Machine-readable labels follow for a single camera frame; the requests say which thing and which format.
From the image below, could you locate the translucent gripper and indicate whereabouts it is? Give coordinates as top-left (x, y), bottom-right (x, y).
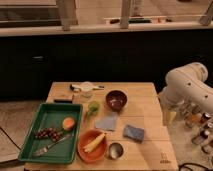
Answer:
top-left (159, 93), bottom-right (182, 126)

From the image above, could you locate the blue sponge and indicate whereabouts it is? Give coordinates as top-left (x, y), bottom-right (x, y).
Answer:
top-left (123, 125), bottom-right (144, 143)

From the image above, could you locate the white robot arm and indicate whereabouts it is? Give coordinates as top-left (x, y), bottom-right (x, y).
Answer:
top-left (158, 62), bottom-right (213, 126)

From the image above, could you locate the purple bowl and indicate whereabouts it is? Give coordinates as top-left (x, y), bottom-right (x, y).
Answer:
top-left (106, 90), bottom-right (127, 111)

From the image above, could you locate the orange bowl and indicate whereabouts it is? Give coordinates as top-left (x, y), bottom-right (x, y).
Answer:
top-left (77, 130), bottom-right (108, 163)

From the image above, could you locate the grey cloth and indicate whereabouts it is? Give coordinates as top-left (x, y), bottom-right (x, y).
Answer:
top-left (94, 112), bottom-right (118, 131)

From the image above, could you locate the small metal cup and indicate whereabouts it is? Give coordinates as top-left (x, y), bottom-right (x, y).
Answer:
top-left (108, 142), bottom-right (124, 160)

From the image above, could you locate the green toy vegetable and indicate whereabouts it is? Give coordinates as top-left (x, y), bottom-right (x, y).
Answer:
top-left (86, 101), bottom-right (100, 118)

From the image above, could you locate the yellow banana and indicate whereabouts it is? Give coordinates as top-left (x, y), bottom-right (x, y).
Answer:
top-left (83, 133), bottom-right (106, 153)

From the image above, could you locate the clear glass cup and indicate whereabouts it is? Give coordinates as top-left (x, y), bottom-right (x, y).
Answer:
top-left (80, 81), bottom-right (93, 98)

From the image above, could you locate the orange fruit half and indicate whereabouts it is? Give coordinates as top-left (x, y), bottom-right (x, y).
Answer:
top-left (62, 117), bottom-right (75, 131)

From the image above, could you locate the brown wooden block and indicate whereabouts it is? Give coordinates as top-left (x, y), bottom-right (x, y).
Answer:
top-left (53, 95), bottom-right (73, 103)

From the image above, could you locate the bunch of brown grapes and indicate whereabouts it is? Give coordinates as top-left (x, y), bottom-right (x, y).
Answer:
top-left (35, 127), bottom-right (63, 142)

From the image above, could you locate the green plastic tray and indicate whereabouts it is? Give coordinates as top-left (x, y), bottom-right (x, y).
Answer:
top-left (18, 103), bottom-right (83, 164)

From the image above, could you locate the black cable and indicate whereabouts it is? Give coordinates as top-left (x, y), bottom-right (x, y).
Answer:
top-left (178, 162), bottom-right (212, 171)

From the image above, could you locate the white handled utensil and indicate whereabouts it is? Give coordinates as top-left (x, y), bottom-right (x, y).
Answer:
top-left (70, 84), bottom-right (105, 91)

